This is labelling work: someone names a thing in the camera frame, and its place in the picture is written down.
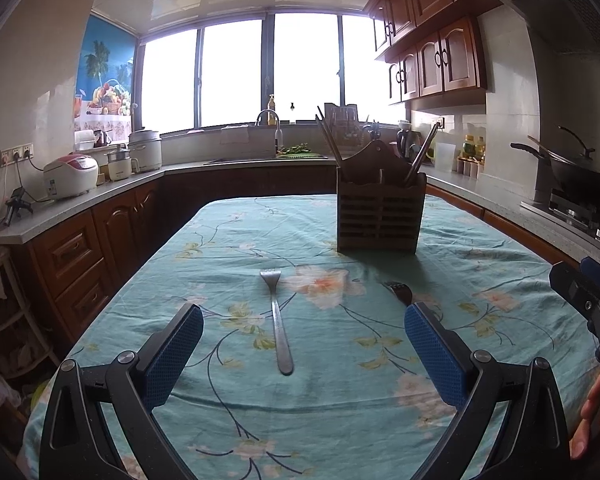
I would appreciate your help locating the row of spice jars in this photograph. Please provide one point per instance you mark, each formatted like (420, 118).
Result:
(467, 167)

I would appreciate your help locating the wooden utensil holder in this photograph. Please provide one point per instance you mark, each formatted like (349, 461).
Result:
(380, 215)

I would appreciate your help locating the white pot cooker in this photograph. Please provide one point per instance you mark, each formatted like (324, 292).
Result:
(145, 152)

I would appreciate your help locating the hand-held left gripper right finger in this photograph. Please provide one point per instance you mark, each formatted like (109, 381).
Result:
(432, 355)

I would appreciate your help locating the yellow dish soap bottle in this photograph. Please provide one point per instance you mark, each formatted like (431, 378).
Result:
(271, 112)

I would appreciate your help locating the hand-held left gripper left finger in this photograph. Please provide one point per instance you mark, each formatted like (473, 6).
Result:
(177, 355)

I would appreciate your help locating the small white electric pot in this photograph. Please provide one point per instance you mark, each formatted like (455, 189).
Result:
(120, 167)

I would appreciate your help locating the teal floral tablecloth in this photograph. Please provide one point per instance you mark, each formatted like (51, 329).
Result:
(330, 410)

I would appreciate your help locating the wooden spatula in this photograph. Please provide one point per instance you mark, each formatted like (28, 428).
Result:
(542, 146)

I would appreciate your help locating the small black tripod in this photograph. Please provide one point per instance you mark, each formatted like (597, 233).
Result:
(17, 205)

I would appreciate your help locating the single wall socket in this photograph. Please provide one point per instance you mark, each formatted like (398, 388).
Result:
(439, 123)

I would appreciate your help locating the black wok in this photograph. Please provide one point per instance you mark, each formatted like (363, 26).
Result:
(580, 175)

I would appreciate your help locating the green vegetable basket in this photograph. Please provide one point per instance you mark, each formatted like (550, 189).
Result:
(300, 151)

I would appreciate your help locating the wooden upper cabinets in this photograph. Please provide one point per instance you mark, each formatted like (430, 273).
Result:
(440, 25)

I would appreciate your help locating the yellow oil bottle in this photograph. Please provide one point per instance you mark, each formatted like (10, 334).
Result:
(467, 146)

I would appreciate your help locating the range hood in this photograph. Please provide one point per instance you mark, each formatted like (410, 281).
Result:
(565, 5)

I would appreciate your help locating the steel electric kettle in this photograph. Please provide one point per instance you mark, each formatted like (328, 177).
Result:
(405, 145)

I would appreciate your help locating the curved metal faucet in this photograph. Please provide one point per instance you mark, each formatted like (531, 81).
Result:
(278, 135)

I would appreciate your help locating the large kitchen window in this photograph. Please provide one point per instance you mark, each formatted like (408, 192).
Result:
(230, 70)

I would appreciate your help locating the gas stove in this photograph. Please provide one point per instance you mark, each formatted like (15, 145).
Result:
(575, 215)

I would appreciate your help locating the metal fork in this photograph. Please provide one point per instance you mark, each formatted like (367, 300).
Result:
(397, 290)
(278, 320)

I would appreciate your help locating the wooden chopstick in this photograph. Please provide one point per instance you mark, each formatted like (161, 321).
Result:
(330, 140)
(426, 150)
(422, 152)
(336, 152)

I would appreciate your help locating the grey countertop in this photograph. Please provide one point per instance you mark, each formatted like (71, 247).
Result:
(55, 212)

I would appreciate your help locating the dish rack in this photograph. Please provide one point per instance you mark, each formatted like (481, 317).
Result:
(347, 120)

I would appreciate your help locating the white pink rice cooker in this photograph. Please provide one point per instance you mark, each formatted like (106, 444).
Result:
(70, 175)

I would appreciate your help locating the wall socket strip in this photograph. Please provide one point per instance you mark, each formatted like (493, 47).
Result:
(16, 155)

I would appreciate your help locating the person's right hand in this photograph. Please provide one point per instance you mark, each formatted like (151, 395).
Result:
(590, 410)

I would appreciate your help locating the palm and fruit wall poster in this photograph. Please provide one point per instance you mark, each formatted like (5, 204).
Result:
(105, 70)

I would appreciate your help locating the white bowl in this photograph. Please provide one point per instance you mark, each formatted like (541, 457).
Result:
(404, 124)

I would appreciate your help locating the metal storage rack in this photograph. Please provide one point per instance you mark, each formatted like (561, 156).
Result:
(10, 320)

